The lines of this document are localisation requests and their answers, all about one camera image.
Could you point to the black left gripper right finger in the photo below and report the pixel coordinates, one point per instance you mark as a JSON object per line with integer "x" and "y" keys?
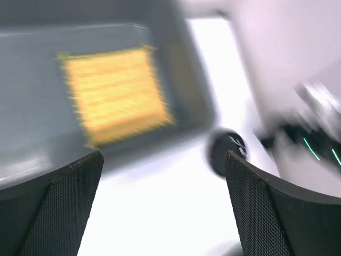
{"x": 276, "y": 217}

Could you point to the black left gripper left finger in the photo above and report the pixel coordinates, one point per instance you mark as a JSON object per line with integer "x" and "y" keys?
{"x": 47, "y": 215}

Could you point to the black round dish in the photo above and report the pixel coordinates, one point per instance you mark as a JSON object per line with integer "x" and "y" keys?
{"x": 220, "y": 142}

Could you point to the yellow woven bamboo mat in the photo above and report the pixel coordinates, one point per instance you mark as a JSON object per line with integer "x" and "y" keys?
{"x": 115, "y": 95}

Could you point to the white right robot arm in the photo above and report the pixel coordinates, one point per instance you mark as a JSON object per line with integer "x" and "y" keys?
{"x": 304, "y": 140}

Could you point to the grey plastic bin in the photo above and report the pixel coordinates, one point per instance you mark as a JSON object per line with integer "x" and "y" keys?
{"x": 39, "y": 130}

